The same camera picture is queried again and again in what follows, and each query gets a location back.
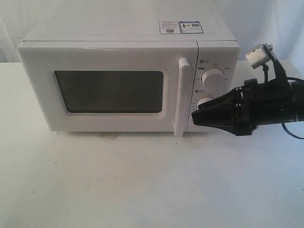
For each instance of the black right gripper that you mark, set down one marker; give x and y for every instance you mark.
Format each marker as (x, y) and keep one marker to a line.
(248, 107)

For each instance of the white microwave door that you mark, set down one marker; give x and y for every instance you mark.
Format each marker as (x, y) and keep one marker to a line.
(107, 86)

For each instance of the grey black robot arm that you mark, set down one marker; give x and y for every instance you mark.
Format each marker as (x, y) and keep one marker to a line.
(298, 97)

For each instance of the lower white microwave knob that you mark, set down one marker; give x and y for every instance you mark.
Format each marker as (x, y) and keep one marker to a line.
(206, 99)

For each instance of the white microwave knob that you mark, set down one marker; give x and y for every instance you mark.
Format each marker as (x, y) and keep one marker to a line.
(213, 77)
(206, 99)

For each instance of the upper white microwave knob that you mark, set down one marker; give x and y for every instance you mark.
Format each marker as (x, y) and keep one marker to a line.
(213, 77)

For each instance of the white microwave oven body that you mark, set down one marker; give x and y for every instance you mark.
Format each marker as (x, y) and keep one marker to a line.
(218, 48)

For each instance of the right blue info sticker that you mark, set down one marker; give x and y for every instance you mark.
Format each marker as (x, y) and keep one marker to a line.
(191, 27)

